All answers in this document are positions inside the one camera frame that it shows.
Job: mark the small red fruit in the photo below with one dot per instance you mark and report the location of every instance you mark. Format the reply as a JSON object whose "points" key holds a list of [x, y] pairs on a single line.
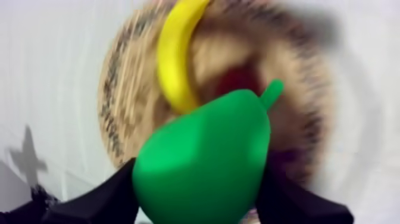
{"points": [[237, 79]]}

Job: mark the yellow toy banana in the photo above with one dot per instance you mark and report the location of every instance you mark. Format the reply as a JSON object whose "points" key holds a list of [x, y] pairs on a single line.
{"points": [[175, 59]]}

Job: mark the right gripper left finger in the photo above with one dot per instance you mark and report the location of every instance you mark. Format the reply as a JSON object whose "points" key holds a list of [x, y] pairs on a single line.
{"points": [[103, 200]]}

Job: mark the green toy pear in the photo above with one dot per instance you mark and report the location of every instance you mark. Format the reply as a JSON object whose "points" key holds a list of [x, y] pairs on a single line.
{"points": [[203, 162]]}

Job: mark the round wooden board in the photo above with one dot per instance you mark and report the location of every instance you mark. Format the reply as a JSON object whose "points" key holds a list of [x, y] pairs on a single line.
{"points": [[131, 94]]}

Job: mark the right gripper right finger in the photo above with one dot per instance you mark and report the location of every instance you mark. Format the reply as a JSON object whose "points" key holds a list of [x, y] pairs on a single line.
{"points": [[293, 203]]}

